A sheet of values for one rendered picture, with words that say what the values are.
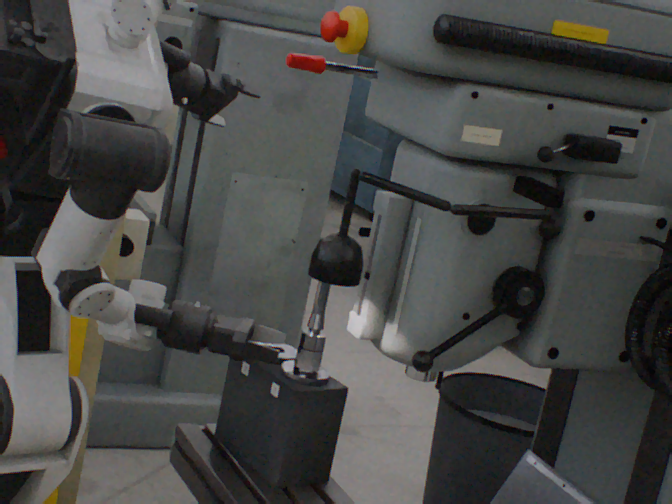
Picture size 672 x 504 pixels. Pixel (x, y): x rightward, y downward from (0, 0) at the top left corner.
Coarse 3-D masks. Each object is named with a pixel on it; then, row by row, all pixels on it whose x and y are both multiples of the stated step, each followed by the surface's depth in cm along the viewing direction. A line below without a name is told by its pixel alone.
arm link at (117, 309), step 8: (104, 272) 194; (48, 280) 195; (48, 288) 196; (56, 288) 193; (56, 296) 194; (120, 296) 206; (56, 304) 195; (112, 304) 204; (120, 304) 206; (104, 312) 203; (112, 312) 205; (120, 312) 207; (104, 320) 206; (112, 320) 207
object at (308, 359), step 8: (304, 344) 216; (312, 344) 215; (320, 344) 216; (304, 352) 216; (312, 352) 216; (320, 352) 217; (296, 360) 217; (304, 360) 216; (312, 360) 216; (320, 360) 217; (304, 368) 216; (312, 368) 216
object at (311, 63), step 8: (288, 56) 166; (296, 56) 165; (304, 56) 166; (312, 56) 167; (320, 56) 168; (288, 64) 166; (296, 64) 166; (304, 64) 166; (312, 64) 166; (320, 64) 167; (328, 64) 168; (336, 64) 169; (320, 72) 168; (344, 72) 170; (352, 72) 170; (360, 72) 171; (368, 72) 171; (376, 72) 172
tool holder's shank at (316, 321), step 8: (320, 288) 215; (328, 288) 215; (320, 296) 215; (328, 296) 216; (320, 304) 215; (312, 312) 216; (320, 312) 216; (312, 320) 216; (320, 320) 216; (312, 328) 216; (320, 328) 216
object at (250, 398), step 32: (288, 352) 226; (224, 384) 229; (256, 384) 220; (288, 384) 213; (320, 384) 216; (224, 416) 229; (256, 416) 220; (288, 416) 212; (320, 416) 216; (256, 448) 220; (288, 448) 214; (320, 448) 218; (288, 480) 216; (320, 480) 221
